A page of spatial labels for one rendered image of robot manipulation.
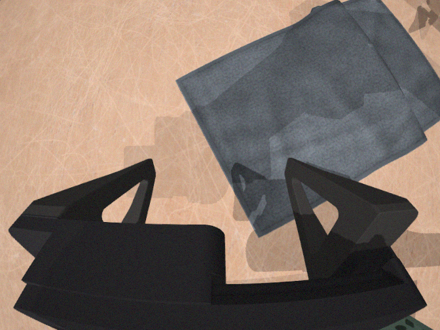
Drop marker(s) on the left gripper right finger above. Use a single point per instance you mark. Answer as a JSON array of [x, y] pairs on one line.
[[369, 218]]

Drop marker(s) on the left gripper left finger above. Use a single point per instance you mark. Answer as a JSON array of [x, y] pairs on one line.
[[87, 201]]

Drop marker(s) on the green perforated basket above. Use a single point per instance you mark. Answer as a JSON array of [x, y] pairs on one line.
[[408, 323]]

